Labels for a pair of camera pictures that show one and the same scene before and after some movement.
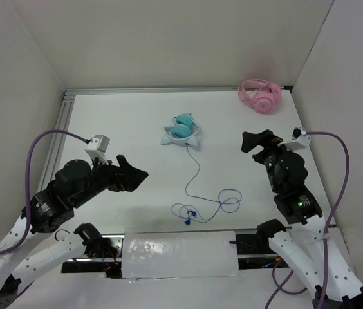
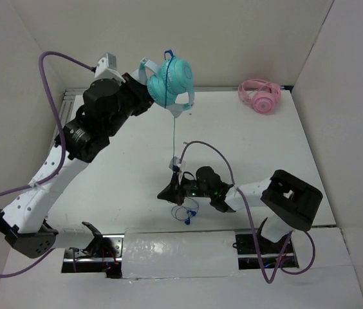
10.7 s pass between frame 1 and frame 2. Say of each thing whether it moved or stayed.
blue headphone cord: moved
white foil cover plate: stayed
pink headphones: stayed
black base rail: stayed
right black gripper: moved
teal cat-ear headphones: moved
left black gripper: moved
